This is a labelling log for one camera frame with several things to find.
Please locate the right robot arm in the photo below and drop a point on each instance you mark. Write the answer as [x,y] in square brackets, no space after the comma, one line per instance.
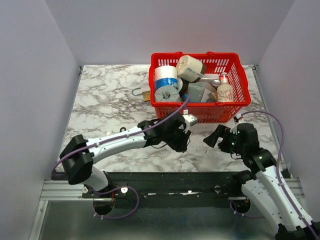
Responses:
[263,184]

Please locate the beige wrapped paper roll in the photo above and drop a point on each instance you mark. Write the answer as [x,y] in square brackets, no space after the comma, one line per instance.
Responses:
[190,69]

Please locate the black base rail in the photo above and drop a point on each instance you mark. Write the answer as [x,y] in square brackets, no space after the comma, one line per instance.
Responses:
[175,190]

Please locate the cream pump bottle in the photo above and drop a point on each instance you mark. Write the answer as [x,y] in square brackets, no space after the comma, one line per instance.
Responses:
[225,90]

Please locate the white blue paper roll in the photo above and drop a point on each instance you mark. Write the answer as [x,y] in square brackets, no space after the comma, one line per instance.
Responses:
[166,76]

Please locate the grey roll front left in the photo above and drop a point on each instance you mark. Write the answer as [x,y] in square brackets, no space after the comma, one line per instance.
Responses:
[167,94]

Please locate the grey roll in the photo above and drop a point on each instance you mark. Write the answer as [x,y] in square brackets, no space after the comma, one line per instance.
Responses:
[196,90]
[167,94]

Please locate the grey roll centre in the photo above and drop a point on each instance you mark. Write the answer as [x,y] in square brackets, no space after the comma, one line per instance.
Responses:
[196,90]

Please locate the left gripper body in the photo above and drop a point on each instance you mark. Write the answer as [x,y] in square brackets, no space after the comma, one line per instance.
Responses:
[177,139]

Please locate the large brass padlock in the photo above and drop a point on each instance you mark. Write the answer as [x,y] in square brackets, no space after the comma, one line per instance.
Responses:
[145,94]

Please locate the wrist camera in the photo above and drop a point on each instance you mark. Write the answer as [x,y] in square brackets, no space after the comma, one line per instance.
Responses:
[238,119]
[189,121]

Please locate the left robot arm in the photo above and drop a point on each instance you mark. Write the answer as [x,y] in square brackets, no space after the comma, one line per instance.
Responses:
[80,154]

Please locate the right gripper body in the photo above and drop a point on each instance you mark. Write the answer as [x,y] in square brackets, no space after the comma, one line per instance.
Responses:
[229,143]

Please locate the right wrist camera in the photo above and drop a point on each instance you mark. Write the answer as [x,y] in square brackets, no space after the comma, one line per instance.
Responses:
[238,119]

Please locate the silver can top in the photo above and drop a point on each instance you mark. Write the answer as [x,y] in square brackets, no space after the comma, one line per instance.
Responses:
[216,82]

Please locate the red plastic basket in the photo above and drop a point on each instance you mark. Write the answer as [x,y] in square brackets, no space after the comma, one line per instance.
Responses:
[208,110]

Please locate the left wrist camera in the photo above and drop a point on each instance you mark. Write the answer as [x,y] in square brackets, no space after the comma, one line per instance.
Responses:
[189,121]

